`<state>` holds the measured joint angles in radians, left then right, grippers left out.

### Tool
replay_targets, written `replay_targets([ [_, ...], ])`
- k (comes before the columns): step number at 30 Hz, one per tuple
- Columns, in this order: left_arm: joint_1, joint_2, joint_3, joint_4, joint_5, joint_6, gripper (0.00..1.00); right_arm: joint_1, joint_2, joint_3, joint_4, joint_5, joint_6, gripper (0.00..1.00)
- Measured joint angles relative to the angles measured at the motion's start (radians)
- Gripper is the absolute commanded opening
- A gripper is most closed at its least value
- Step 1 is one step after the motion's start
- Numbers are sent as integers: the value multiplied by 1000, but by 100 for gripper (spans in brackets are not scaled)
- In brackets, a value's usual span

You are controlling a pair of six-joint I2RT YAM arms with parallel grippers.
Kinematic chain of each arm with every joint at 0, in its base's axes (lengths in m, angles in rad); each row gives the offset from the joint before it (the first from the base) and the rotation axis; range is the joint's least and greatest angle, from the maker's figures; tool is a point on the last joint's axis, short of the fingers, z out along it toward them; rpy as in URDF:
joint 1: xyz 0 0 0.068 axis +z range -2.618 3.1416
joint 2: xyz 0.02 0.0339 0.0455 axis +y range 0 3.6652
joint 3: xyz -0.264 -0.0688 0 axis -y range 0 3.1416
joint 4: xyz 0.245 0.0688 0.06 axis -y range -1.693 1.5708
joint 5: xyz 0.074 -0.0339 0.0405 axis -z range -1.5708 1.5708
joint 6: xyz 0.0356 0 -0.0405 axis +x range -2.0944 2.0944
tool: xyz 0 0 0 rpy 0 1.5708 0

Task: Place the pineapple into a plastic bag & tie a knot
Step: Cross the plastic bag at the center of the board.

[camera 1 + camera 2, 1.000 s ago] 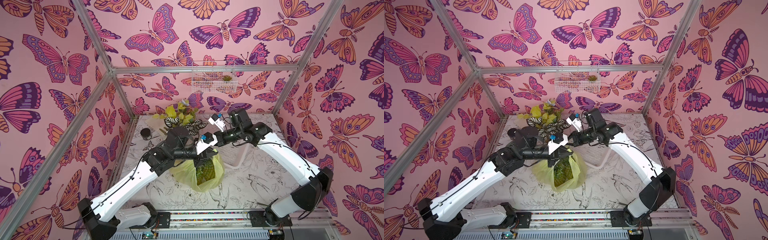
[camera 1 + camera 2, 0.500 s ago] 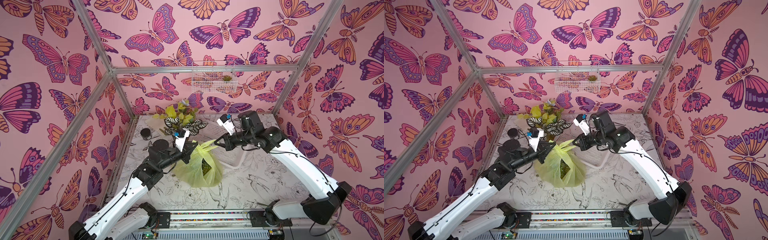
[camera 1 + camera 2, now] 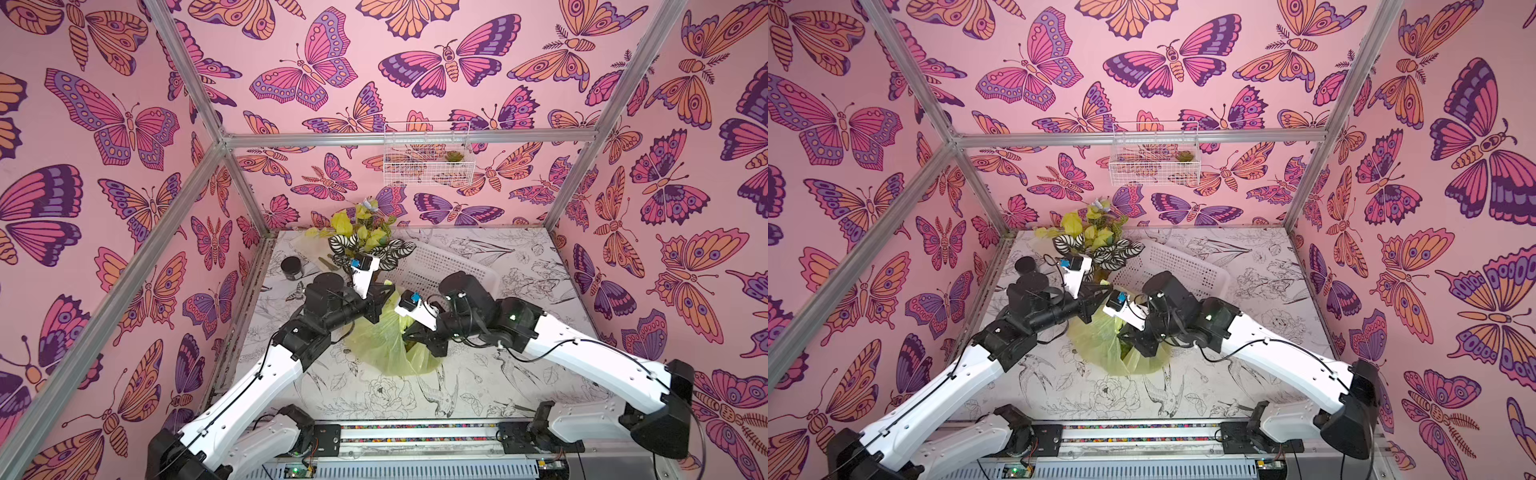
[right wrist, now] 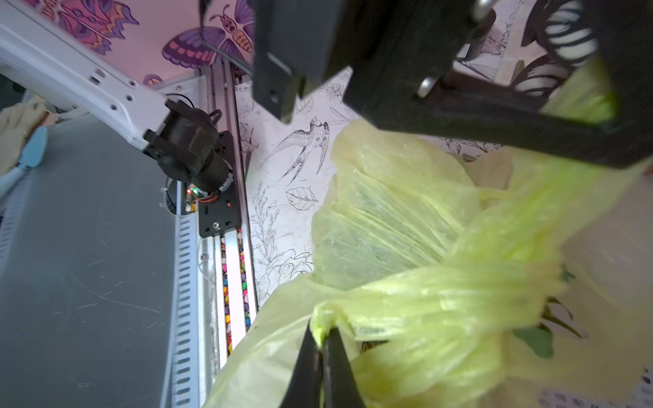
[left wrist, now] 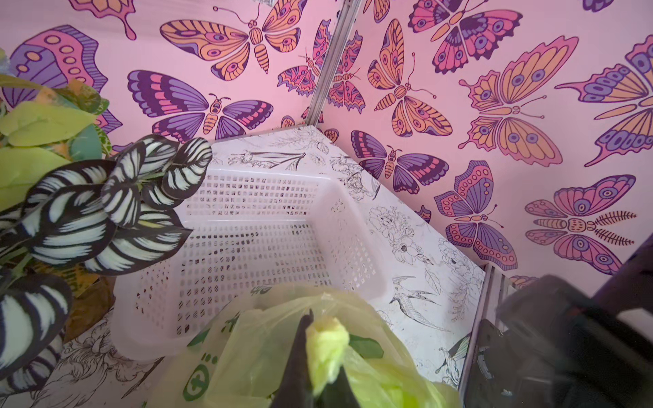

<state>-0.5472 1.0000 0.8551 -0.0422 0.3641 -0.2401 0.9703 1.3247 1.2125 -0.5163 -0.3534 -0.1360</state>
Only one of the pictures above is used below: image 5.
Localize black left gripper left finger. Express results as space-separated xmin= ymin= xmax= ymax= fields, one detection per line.
xmin=270 ymin=311 xmax=314 ymax=408

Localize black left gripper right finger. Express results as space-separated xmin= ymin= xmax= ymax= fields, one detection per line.
xmin=316 ymin=367 xmax=360 ymax=408

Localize yellow-green plastic bag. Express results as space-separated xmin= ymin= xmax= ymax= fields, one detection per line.
xmin=146 ymin=284 xmax=460 ymax=407

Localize pineapple with leafy crown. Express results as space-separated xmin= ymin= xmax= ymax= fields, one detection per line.
xmin=349 ymin=334 xmax=384 ymax=360

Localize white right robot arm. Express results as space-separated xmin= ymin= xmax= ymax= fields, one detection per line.
xmin=460 ymin=241 xmax=652 ymax=407

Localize white perforated plastic basket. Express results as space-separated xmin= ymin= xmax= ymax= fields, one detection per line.
xmin=110 ymin=167 xmax=392 ymax=360

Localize potted plant with striped leaves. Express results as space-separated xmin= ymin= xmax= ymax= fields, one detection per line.
xmin=1 ymin=57 xmax=213 ymax=397

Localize aluminium frame rail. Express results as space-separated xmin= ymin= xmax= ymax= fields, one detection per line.
xmin=305 ymin=0 xmax=362 ymax=126

